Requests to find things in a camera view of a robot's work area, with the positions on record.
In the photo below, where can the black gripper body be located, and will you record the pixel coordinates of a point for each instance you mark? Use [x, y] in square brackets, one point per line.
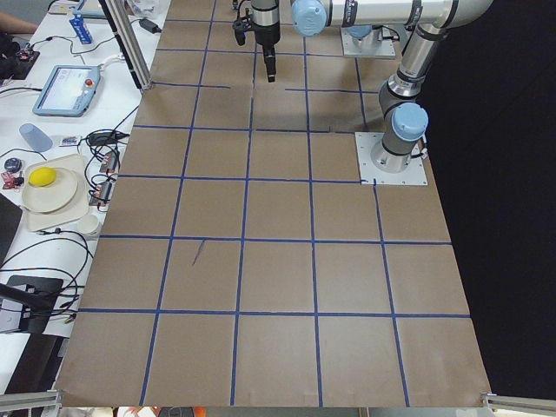
[266, 36]

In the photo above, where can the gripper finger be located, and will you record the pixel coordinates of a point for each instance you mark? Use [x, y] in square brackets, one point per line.
[270, 63]

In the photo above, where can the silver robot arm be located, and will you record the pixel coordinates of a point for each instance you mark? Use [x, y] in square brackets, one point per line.
[367, 29]

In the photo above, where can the black power adapter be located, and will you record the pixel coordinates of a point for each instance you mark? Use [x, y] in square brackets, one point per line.
[149, 26]

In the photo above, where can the blue teach pendant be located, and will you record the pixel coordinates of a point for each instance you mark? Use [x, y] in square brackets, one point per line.
[69, 91]

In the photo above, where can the blue plastic cup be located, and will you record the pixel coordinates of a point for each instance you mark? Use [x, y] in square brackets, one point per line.
[35, 137]

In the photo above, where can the white paper cup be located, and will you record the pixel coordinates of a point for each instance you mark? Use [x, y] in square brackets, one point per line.
[89, 227]

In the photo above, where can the beige plate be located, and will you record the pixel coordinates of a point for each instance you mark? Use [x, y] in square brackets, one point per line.
[53, 197]

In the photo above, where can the yellow lemon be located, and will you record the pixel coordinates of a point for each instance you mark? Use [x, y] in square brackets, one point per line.
[42, 177]

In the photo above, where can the beige tray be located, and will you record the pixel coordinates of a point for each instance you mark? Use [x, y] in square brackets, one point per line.
[74, 210]

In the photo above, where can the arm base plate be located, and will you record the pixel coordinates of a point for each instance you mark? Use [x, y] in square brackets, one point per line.
[377, 44]
[378, 167]

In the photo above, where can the aluminium frame post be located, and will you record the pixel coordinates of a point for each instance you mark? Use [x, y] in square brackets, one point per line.
[121, 27]

